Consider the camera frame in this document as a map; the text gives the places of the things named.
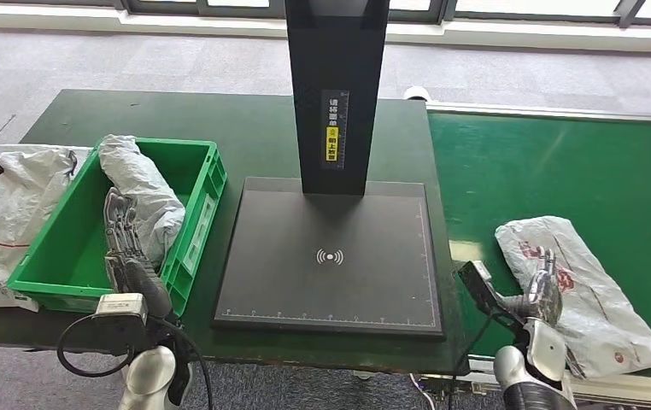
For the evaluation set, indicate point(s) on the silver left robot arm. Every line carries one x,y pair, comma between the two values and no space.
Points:
147,379

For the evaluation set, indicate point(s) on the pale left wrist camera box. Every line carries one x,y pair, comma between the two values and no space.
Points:
120,305

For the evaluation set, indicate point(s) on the green plastic crate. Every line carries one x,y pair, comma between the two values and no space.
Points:
71,249

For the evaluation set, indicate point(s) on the white window sill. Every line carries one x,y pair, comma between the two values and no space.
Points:
529,34

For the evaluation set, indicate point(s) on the green conveyor belt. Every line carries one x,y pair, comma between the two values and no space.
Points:
557,170

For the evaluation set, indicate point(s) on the white table foot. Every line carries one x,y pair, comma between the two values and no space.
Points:
363,375

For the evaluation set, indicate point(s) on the dark green table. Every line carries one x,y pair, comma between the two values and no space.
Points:
246,130

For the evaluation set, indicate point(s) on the yellow and black label strip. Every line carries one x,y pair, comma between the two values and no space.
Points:
332,141

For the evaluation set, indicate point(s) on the long white red-print parcel bag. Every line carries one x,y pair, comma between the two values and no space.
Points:
597,294

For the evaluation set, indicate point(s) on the white conveyor roller end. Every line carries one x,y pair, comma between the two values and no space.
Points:
416,92

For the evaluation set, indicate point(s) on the aluminium conveyor frame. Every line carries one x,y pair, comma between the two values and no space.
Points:
631,390

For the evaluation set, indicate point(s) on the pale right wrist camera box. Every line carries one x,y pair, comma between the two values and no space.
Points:
475,283

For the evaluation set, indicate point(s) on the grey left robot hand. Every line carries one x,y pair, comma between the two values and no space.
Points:
130,266

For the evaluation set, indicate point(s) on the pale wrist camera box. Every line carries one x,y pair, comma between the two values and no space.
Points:
475,283
120,305

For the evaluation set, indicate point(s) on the dark window frame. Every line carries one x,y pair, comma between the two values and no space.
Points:
161,7

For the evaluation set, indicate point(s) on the black inbound scanner machine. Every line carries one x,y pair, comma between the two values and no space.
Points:
328,226

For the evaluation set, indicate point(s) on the plain grey white parcel bag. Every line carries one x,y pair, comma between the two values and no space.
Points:
144,192

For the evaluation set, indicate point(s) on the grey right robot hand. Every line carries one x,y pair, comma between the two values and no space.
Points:
546,297

